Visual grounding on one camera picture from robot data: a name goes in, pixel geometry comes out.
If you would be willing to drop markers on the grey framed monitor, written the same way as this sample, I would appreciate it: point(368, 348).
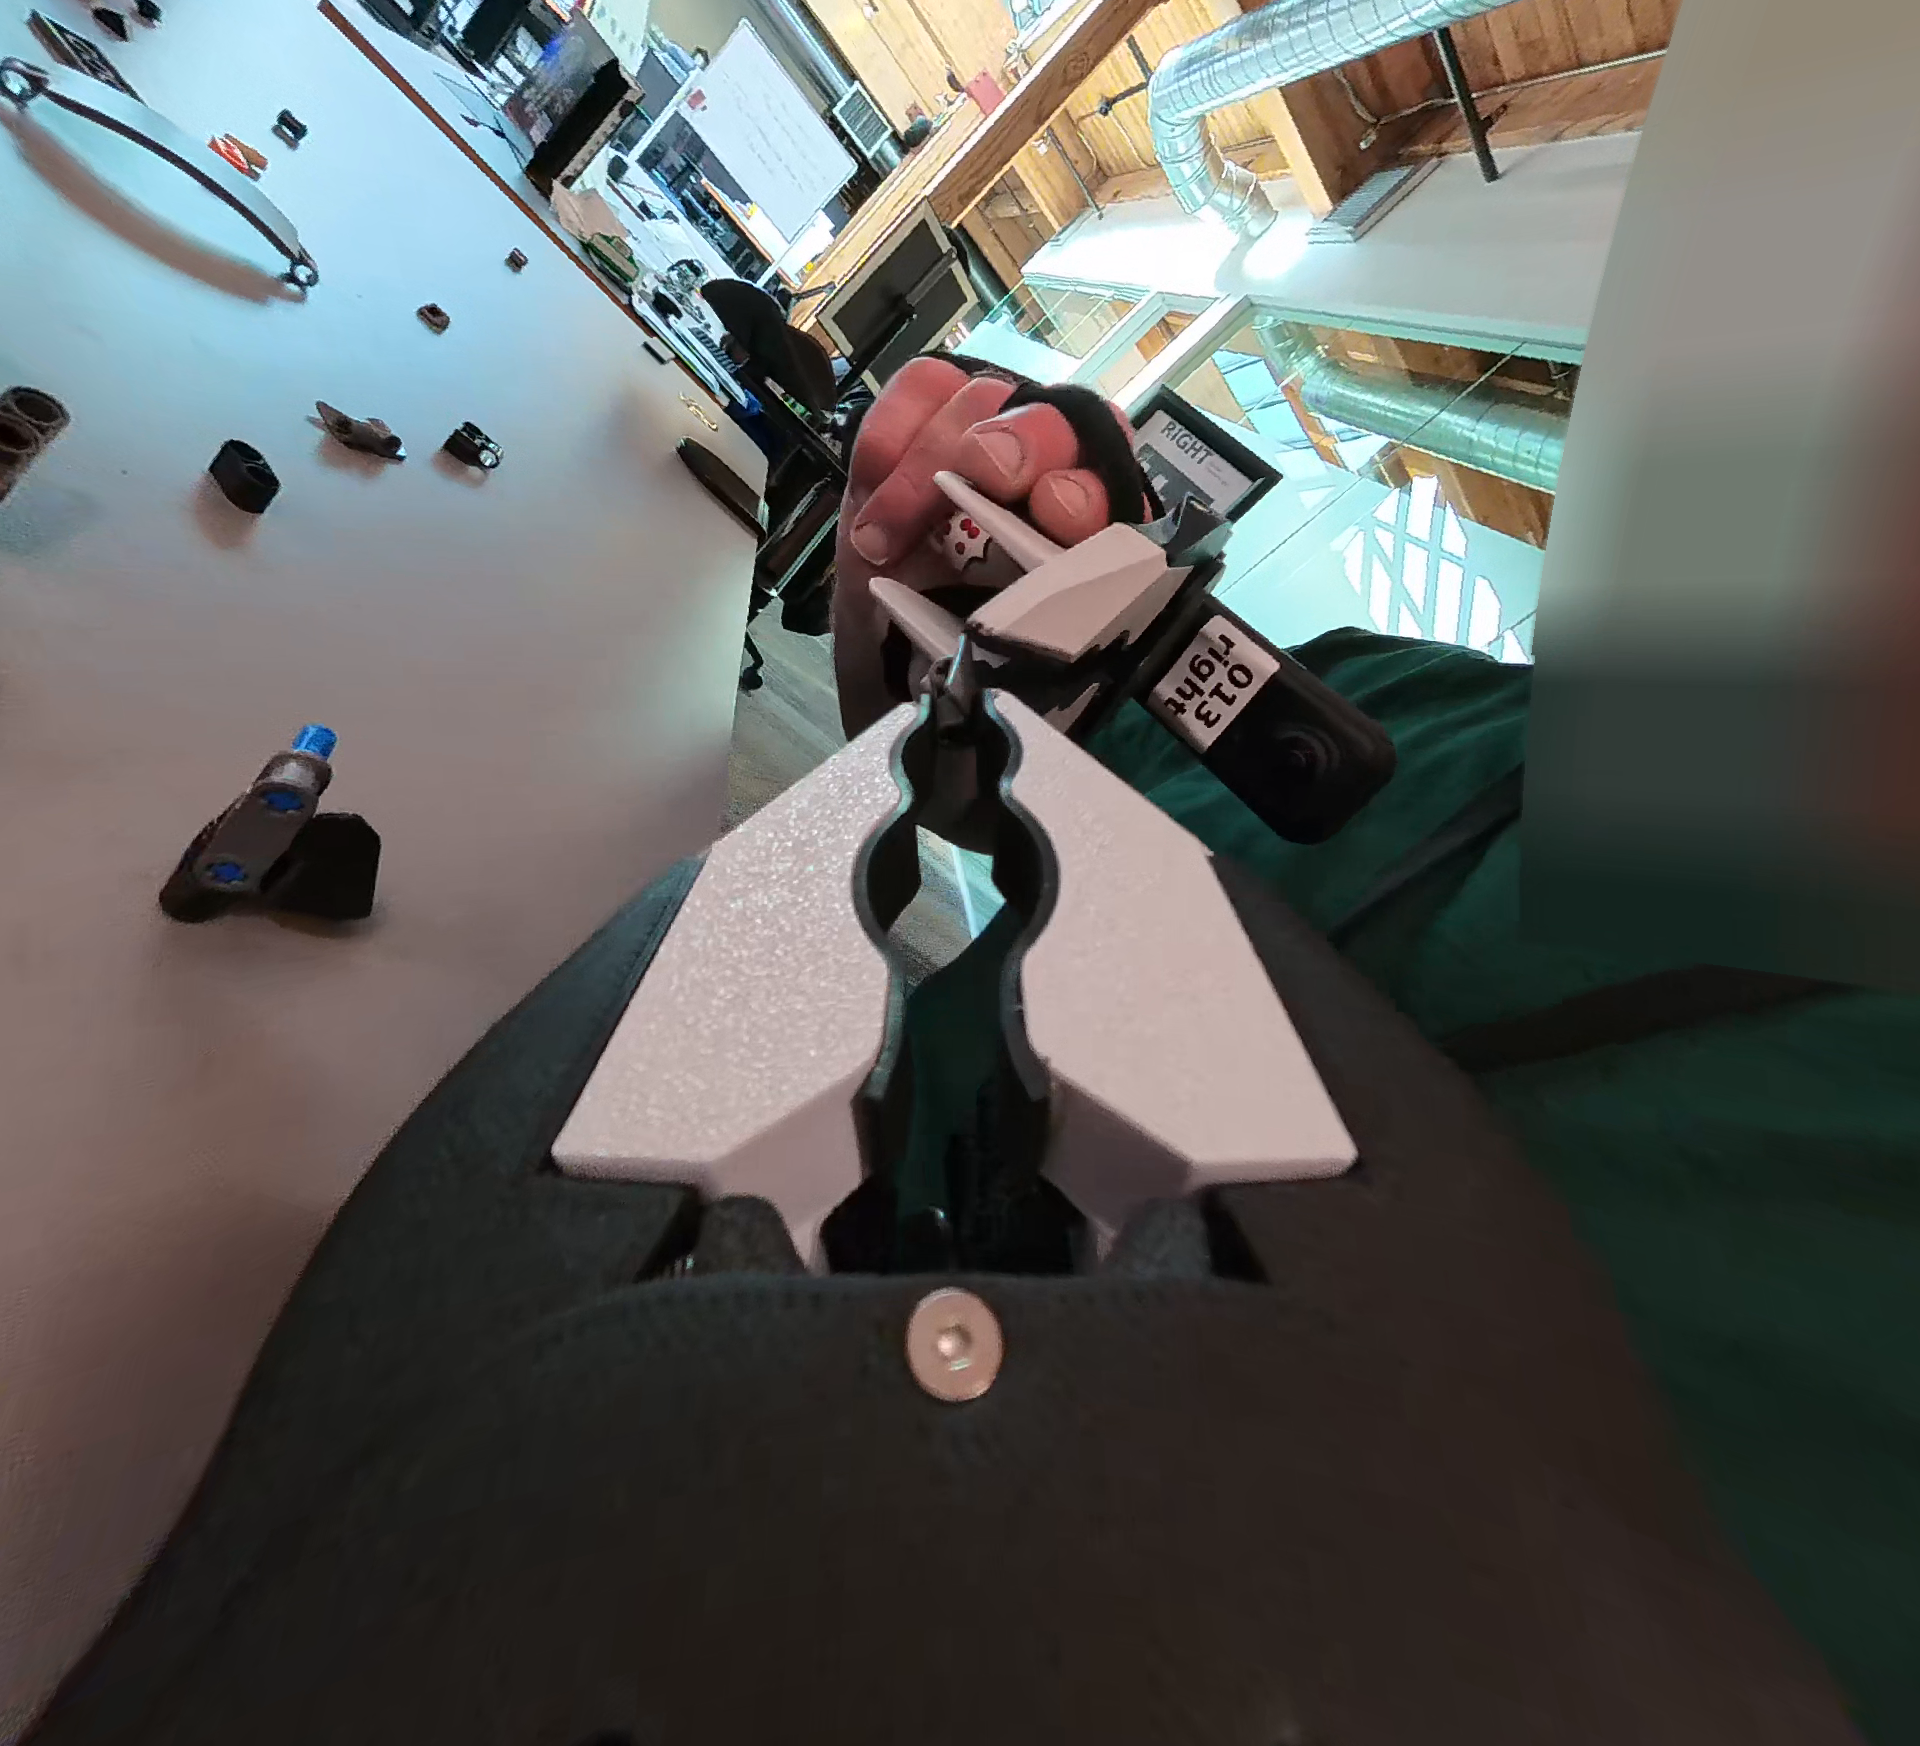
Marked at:
point(901, 292)

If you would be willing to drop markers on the grey lego piece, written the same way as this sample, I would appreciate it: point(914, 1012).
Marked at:
point(361, 429)

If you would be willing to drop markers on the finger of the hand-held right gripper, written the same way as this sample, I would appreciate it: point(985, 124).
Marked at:
point(1089, 595)
point(1072, 692)

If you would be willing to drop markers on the black oval pad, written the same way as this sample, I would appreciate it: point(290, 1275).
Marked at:
point(721, 486)

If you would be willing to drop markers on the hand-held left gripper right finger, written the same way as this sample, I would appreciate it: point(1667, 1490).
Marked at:
point(1185, 1010)

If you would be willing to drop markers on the person's green shirt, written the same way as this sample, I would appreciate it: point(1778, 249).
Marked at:
point(1652, 1327)

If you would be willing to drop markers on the dark lego tyres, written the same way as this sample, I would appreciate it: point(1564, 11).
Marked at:
point(23, 428)

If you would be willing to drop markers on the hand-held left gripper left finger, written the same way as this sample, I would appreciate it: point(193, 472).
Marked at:
point(721, 1010)

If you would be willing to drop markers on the thin black lego piece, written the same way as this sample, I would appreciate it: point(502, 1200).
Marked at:
point(954, 710)

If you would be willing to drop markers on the whiteboard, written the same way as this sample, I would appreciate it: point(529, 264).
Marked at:
point(773, 134)

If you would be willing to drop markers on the black office chair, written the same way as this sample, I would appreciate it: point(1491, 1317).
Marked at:
point(781, 367)

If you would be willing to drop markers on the orange lego piece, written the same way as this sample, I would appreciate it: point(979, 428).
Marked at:
point(230, 151)

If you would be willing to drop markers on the person's right hand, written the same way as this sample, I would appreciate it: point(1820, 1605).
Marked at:
point(916, 428)

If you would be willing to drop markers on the dark lego piece blue pins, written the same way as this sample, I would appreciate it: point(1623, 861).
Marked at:
point(261, 839)

